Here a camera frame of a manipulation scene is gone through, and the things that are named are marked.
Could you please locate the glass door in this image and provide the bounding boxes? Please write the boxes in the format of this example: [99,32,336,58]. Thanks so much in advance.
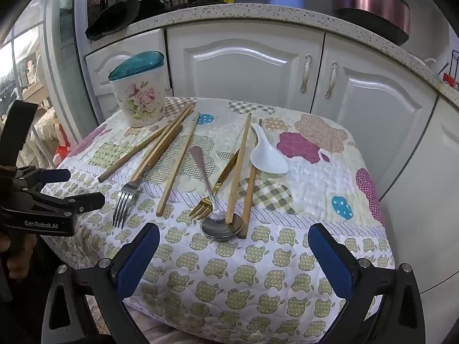
[0,0,97,173]

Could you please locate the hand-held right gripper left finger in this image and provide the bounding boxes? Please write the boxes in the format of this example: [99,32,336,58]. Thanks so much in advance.
[42,222,161,344]

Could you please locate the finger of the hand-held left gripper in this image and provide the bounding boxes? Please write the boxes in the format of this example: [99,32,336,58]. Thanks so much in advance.
[35,191,106,216]
[14,168,71,191]

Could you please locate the white cabinet door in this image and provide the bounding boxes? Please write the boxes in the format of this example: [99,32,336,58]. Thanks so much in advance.
[166,24,326,115]
[310,34,439,198]
[380,97,459,294]

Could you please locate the white ceramic spoon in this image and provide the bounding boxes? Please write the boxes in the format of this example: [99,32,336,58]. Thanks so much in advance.
[250,123,289,175]

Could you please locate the wooden chopstick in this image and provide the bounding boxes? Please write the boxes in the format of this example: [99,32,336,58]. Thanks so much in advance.
[156,112,201,217]
[98,105,194,183]
[225,113,252,223]
[238,118,263,241]
[143,105,195,169]

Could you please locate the floral utensil holder teal lid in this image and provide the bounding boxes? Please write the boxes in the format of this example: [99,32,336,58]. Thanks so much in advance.
[108,51,166,128]

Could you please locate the person's left hand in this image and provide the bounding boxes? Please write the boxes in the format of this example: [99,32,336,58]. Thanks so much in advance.
[0,231,36,281]

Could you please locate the gold fork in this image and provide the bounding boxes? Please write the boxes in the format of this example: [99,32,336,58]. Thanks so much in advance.
[189,148,240,220]

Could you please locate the wooden handle steel fork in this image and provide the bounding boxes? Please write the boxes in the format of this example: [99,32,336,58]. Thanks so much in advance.
[112,125,184,229]

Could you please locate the red wire rack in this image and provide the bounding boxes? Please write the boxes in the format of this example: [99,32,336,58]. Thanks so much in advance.
[443,52,459,88]

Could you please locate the red object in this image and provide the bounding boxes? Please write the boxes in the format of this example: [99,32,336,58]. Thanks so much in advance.
[54,140,74,167]

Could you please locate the black pan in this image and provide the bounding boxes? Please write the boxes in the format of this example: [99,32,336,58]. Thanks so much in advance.
[85,0,141,41]

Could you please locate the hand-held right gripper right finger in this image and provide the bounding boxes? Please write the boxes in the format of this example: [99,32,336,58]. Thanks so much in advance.
[308,222,427,344]

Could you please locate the patchwork quilted cloth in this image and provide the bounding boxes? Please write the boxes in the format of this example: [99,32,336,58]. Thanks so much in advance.
[39,97,395,344]

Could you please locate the metal cabinet handle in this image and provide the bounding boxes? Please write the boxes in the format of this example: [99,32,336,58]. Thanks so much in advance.
[325,62,338,99]
[300,54,312,93]

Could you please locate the steel spoon pink handle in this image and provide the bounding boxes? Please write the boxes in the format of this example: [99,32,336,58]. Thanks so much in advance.
[189,146,244,241]

